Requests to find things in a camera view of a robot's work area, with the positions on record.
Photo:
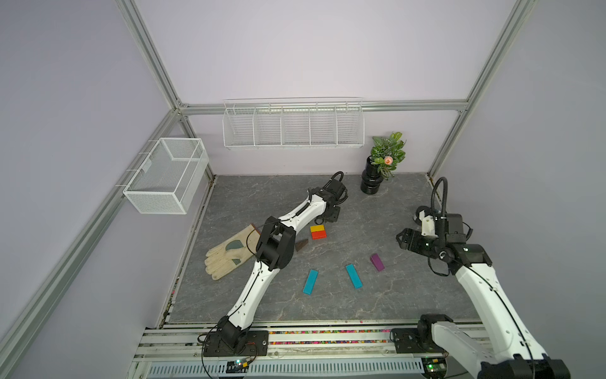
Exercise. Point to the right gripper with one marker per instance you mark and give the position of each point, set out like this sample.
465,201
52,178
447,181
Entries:
411,236

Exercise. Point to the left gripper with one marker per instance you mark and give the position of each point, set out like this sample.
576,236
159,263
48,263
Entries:
334,218

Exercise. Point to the yellow rectangular block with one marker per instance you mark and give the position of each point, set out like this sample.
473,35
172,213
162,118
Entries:
317,228

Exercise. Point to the red rectangular block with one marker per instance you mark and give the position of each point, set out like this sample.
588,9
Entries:
319,235

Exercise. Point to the dark wooden wedge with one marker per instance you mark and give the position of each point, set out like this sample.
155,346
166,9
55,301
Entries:
301,244

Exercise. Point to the teal long block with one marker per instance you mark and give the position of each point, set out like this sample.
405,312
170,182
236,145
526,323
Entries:
310,282
354,276

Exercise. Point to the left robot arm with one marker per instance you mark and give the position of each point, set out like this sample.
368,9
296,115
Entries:
274,251

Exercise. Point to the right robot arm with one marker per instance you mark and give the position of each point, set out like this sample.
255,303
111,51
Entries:
515,352

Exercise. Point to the potted plant black vase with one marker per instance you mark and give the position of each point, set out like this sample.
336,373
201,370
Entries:
386,154

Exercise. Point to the purple block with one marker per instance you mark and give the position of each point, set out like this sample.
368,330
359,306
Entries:
377,262

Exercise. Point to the beige work glove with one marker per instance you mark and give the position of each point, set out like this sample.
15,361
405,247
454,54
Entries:
223,259

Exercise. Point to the white mesh basket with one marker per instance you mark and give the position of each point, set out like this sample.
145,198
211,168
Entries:
168,178

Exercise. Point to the white wire wall shelf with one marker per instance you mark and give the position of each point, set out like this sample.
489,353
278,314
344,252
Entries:
313,122

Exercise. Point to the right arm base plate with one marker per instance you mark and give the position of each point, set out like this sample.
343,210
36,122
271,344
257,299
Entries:
410,341

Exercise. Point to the white vent rail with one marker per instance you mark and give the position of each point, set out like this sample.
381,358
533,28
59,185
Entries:
266,368

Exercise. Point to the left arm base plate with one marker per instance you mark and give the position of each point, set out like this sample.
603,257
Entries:
251,343

